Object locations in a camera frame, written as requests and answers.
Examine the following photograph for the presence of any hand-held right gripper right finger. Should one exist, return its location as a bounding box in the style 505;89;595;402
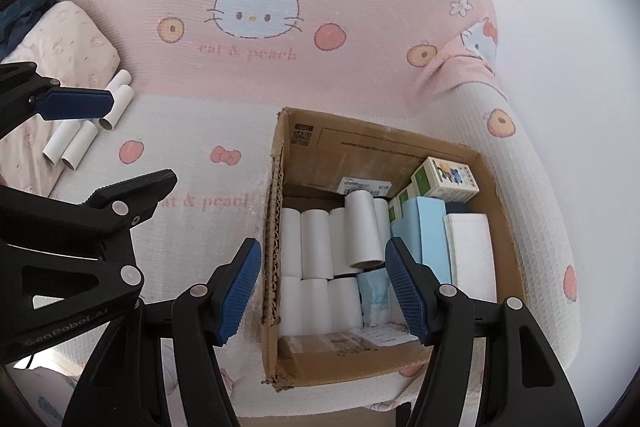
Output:
384;237;586;427

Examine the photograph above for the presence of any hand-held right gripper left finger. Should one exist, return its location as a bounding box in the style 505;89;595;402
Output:
62;237;263;427

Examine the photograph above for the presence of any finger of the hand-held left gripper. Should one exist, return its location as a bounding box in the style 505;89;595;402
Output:
0;168;179;309
0;62;116;140

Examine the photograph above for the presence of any white paper roll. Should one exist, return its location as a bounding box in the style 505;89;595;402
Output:
61;122;99;171
42;121;78;164
98;86;135;131
345;190;389;269
104;69;133;94

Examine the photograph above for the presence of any stack of white rolls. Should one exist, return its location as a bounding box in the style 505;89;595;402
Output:
277;197;393;339

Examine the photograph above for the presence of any brown cardboard box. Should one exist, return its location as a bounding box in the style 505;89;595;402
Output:
261;107;526;392

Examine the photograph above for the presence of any light blue tissue pack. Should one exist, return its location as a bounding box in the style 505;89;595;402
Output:
357;269;397;329

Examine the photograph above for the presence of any light blue box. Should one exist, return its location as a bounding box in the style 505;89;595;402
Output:
391;197;454;289

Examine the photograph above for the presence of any pink flowered pillow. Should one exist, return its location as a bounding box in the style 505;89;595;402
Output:
0;1;122;94

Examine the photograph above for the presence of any white flat box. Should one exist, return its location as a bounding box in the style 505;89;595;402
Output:
442;213;499;304

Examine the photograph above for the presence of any small green white box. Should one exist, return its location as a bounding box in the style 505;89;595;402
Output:
387;187;419;226

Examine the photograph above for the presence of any dark blue cloth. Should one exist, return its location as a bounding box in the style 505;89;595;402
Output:
0;0;57;55

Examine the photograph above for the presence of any large green white box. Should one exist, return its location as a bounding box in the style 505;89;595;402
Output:
411;157;479;204

